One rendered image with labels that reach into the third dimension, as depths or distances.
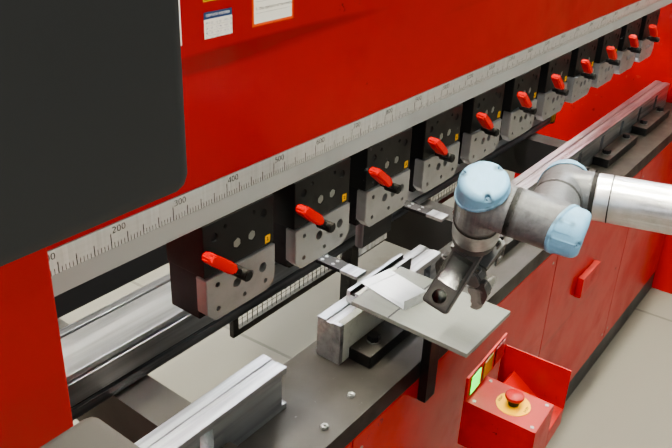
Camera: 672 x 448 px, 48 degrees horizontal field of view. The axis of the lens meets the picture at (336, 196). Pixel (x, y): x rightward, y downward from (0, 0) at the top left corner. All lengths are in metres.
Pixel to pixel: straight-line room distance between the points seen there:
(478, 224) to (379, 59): 0.36
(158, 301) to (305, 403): 0.36
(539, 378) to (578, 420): 1.13
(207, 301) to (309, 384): 0.44
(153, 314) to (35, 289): 0.89
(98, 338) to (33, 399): 0.79
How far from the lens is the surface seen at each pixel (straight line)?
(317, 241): 1.30
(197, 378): 2.92
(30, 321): 0.67
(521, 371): 1.81
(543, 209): 1.10
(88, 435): 0.37
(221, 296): 1.15
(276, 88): 1.11
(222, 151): 1.06
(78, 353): 1.46
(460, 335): 1.46
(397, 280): 1.60
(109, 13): 0.19
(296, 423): 1.43
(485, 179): 1.09
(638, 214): 1.20
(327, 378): 1.53
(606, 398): 3.05
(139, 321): 1.51
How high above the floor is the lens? 1.84
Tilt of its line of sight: 26 degrees down
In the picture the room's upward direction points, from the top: 2 degrees clockwise
